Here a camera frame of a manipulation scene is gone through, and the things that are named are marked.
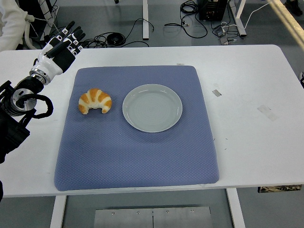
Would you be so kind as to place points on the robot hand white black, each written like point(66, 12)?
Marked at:
point(48, 62)

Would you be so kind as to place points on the croissant bread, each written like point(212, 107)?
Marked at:
point(95, 98)

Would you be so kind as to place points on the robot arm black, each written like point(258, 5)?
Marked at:
point(14, 99)

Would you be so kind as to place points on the grey round plate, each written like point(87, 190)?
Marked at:
point(152, 109)

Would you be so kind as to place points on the white chair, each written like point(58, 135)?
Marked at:
point(28, 40)

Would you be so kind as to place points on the person in white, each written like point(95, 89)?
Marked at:
point(10, 26)

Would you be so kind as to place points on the blue quilted mat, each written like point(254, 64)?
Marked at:
point(118, 154)

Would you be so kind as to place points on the white table leg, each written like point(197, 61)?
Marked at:
point(236, 209)
point(57, 211)

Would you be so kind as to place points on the small grey tape piece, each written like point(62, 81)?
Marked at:
point(216, 93)

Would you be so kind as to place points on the black equipment box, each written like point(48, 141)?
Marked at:
point(211, 9)

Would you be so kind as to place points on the grey foot pedal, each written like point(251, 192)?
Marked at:
point(223, 40)

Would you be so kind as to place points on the white desk leg with foot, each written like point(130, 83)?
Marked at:
point(240, 16)

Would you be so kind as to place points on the large clear tape piece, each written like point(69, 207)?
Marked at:
point(267, 112)

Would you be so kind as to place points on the person in dark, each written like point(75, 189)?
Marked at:
point(294, 7)

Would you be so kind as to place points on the black and white object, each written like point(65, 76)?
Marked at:
point(301, 79)

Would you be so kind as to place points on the patterned panel under table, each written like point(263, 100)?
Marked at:
point(280, 188)

